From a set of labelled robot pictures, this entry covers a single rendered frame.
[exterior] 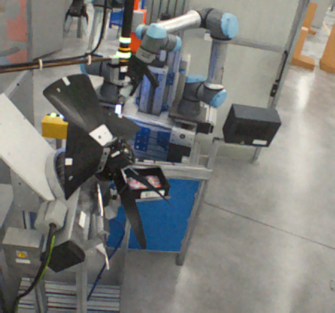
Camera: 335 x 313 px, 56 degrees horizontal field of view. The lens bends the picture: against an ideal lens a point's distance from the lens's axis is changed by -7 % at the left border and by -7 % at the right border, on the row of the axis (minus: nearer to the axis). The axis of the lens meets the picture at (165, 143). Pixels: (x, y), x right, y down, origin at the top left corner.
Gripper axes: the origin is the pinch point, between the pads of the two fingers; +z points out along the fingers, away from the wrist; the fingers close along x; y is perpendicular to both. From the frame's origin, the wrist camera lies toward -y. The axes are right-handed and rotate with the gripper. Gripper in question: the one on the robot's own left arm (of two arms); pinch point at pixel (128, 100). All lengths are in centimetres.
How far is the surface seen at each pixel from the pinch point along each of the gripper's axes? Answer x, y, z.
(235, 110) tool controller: -12, -52, -13
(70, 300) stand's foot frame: 24, -16, 121
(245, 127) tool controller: -9, -60, -9
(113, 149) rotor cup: 35.1, 2.1, 4.7
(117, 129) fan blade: 11.5, 0.1, 9.3
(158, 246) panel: -16, -62, 95
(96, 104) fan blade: 21.3, 13.1, -2.2
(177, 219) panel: -16, -62, 67
